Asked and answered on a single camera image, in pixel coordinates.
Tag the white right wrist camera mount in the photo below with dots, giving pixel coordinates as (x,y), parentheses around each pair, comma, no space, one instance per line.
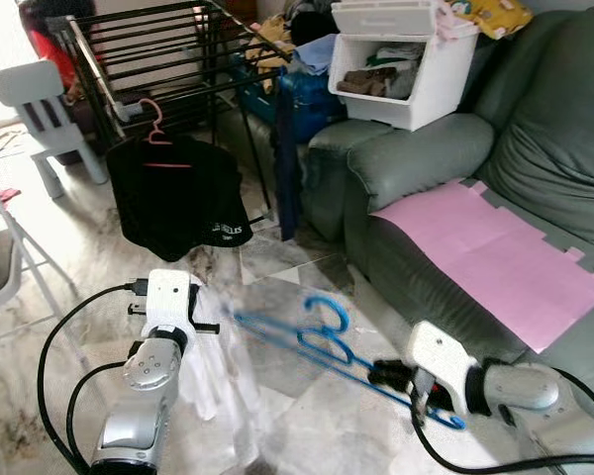
(441,361)

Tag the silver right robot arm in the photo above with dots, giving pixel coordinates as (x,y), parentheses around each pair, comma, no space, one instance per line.
(535,396)

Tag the black t-shirt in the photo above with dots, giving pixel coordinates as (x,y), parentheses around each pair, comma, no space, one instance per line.
(168,208)

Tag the pink plastic hanger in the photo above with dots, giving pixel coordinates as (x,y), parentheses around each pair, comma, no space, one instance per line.
(156,134)

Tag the brown folded clothes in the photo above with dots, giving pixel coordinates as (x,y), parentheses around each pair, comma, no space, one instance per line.
(366,82)

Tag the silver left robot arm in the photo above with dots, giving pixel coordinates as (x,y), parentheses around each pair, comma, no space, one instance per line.
(144,406)

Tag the blue plastic hanger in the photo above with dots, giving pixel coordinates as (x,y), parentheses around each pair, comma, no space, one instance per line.
(322,354)

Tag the yellow crumpled cloth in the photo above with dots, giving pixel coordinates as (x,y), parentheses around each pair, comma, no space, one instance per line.
(269,32)

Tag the red hanging cloth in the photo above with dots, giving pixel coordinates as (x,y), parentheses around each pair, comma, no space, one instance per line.
(51,59)

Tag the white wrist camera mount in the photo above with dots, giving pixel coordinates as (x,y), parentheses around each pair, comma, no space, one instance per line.
(441,361)
(168,302)

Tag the white storage bin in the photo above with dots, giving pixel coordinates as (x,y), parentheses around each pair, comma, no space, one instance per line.
(445,89)

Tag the pink foam mat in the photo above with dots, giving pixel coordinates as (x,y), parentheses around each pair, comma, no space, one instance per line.
(495,257)

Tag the yellow printed cloth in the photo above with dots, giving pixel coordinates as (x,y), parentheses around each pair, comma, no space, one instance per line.
(500,18)

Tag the white child chair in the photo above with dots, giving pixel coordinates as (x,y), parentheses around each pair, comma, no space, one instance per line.
(30,89)

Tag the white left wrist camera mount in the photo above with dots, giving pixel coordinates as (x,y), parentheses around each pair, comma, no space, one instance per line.
(168,302)

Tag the black clothes drying rack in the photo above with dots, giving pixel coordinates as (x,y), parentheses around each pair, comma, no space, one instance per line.
(158,40)

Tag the black cloth bundle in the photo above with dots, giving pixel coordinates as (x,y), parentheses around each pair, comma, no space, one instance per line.
(312,22)

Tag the dark green leather sofa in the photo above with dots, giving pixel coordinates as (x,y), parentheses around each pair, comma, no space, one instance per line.
(535,129)

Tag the blue folded towel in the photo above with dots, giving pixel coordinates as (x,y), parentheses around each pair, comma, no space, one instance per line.
(319,54)

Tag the white shirt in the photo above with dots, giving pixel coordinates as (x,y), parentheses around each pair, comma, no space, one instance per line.
(213,376)

